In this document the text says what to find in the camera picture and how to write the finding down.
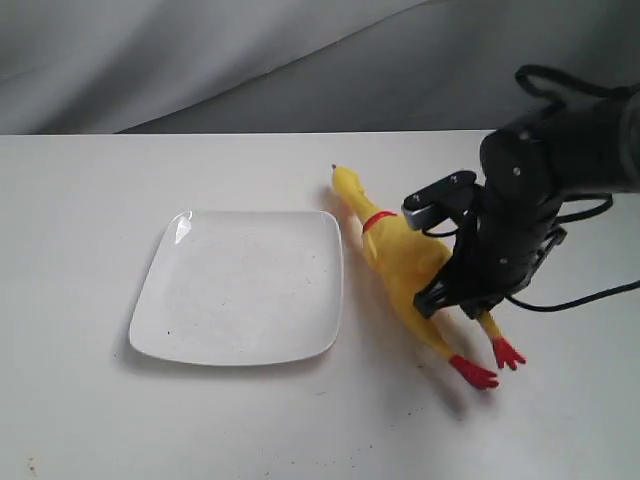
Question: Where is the black cable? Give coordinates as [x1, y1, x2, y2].
[504, 64, 640, 314]

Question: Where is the white square plate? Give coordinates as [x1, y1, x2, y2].
[128, 210, 344, 367]

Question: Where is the grey fabric backdrop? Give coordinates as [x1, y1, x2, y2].
[1, 1, 639, 134]

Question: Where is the yellow rubber chicken toy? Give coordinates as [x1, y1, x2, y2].
[331, 164, 499, 390]

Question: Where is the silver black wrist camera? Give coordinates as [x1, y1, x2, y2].
[401, 170, 477, 231]

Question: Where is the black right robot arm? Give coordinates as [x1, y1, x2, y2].
[402, 93, 639, 318]

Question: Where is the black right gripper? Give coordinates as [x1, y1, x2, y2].
[413, 130, 561, 318]

